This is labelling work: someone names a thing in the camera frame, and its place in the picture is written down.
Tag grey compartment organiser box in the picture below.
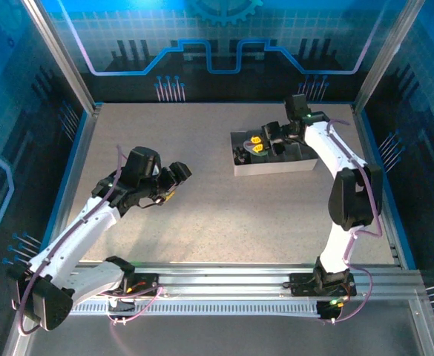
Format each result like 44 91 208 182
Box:
230 125 318 177

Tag small black connector box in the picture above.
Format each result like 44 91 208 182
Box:
317 299 346 322

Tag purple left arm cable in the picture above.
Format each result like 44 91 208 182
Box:
16 145 165 334

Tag aluminium side rail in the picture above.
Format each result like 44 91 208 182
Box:
51 103 102 260
351 103 407 267

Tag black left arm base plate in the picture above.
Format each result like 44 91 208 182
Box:
101 272 169 297

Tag aluminium mounting rail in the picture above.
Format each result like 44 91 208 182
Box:
27 262 425 304

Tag white slotted cable duct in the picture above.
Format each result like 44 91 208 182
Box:
70 300 321 317

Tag aluminium frame post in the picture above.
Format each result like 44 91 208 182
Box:
22 0 102 114
352 0 427 112

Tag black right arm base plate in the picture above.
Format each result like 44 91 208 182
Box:
289 272 358 297

